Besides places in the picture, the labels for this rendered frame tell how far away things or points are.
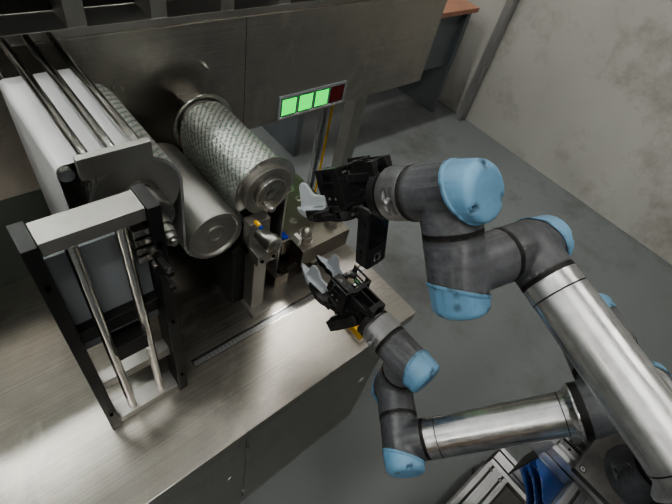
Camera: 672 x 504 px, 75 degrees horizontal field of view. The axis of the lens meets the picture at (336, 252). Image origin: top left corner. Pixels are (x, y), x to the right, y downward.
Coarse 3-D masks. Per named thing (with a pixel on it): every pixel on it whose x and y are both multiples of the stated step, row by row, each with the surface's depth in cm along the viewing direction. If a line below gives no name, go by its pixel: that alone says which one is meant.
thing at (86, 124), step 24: (24, 72) 67; (48, 72) 69; (72, 72) 73; (48, 96) 67; (72, 96) 65; (96, 96) 67; (48, 120) 64; (72, 120) 65; (96, 120) 66; (120, 120) 64; (72, 144) 59; (96, 144) 62; (120, 144) 60; (144, 144) 61; (96, 168) 59; (120, 168) 61
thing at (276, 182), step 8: (272, 176) 88; (264, 184) 86; (272, 184) 88; (280, 184) 89; (256, 192) 87; (264, 192) 88; (272, 192) 89; (280, 192) 91; (256, 200) 88; (264, 200) 89; (272, 200) 91; (264, 208) 91
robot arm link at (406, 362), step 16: (400, 336) 85; (384, 352) 85; (400, 352) 83; (416, 352) 83; (384, 368) 88; (400, 368) 83; (416, 368) 82; (432, 368) 82; (400, 384) 86; (416, 384) 82
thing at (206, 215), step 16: (160, 144) 96; (176, 160) 94; (192, 176) 92; (192, 192) 88; (208, 192) 90; (192, 208) 86; (208, 208) 86; (224, 208) 88; (192, 224) 85; (208, 224) 86; (224, 224) 90; (240, 224) 92; (192, 240) 85; (208, 240) 89; (224, 240) 93; (208, 256) 92
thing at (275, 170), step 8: (264, 168) 86; (272, 168) 86; (280, 168) 88; (256, 176) 85; (264, 176) 86; (280, 176) 89; (288, 176) 91; (248, 184) 86; (256, 184) 86; (288, 184) 93; (248, 192) 86; (248, 200) 88; (280, 200) 95; (248, 208) 89; (256, 208) 91
